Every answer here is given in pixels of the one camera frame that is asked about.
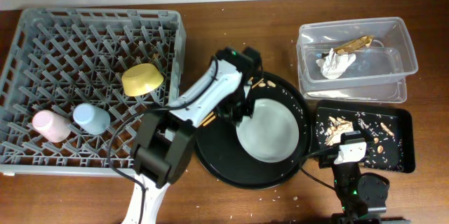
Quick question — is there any wooden chopstick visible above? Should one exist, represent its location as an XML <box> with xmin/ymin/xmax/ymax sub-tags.
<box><xmin>202</xmin><ymin>115</ymin><xmax>216</xmax><ymax>126</ymax></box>
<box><xmin>201</xmin><ymin>78</ymin><xmax>264</xmax><ymax>125</ymax></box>

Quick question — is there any food scraps pile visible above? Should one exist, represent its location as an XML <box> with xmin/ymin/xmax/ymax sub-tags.
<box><xmin>325</xmin><ymin>117</ymin><xmax>396</xmax><ymax>154</ymax></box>

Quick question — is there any grey round plate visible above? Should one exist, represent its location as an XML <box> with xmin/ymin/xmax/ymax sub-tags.
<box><xmin>236</xmin><ymin>98</ymin><xmax>300</xmax><ymax>163</ymax></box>

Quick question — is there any white napkin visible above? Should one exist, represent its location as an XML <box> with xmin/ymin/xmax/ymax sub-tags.
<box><xmin>316</xmin><ymin>49</ymin><xmax>356</xmax><ymax>79</ymax></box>

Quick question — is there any yellow bowl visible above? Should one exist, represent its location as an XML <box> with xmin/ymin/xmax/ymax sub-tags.
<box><xmin>121</xmin><ymin>63</ymin><xmax>164</xmax><ymax>97</ymax></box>

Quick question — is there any gold foil wrapper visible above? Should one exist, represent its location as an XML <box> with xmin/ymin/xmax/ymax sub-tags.
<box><xmin>333</xmin><ymin>36</ymin><xmax>374</xmax><ymax>55</ymax></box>

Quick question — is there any blue cup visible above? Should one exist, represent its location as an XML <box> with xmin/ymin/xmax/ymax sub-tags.
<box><xmin>72</xmin><ymin>103</ymin><xmax>111</xmax><ymax>135</ymax></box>

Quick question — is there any pink cup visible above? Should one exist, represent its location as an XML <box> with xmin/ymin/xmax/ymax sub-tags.
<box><xmin>32</xmin><ymin>110</ymin><xmax>71</xmax><ymax>143</ymax></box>

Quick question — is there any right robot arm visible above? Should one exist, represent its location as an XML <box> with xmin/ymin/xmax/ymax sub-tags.
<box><xmin>319</xmin><ymin>130</ymin><xmax>389</xmax><ymax>224</ymax></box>

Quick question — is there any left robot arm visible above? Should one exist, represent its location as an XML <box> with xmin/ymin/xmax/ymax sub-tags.
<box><xmin>123</xmin><ymin>47</ymin><xmax>263</xmax><ymax>223</ymax></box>

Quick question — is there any grey plastic dishwasher rack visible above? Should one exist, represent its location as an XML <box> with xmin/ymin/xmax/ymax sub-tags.
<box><xmin>1</xmin><ymin>8</ymin><xmax>187</xmax><ymax>176</ymax></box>

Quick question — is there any black rectangular tray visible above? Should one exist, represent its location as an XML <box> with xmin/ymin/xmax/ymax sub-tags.
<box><xmin>314</xmin><ymin>100</ymin><xmax>415</xmax><ymax>173</ymax></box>

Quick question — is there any round black serving tray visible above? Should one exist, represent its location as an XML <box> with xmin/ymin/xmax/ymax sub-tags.
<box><xmin>195</xmin><ymin>72</ymin><xmax>313</xmax><ymax>190</ymax></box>

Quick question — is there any small clear plastic bin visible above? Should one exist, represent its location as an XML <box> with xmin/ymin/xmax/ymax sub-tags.
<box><xmin>299</xmin><ymin>46</ymin><xmax>407</xmax><ymax>103</ymax></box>

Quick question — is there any large clear plastic bin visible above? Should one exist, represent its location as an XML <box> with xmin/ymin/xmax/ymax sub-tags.
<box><xmin>297</xmin><ymin>17</ymin><xmax>418</xmax><ymax>89</ymax></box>

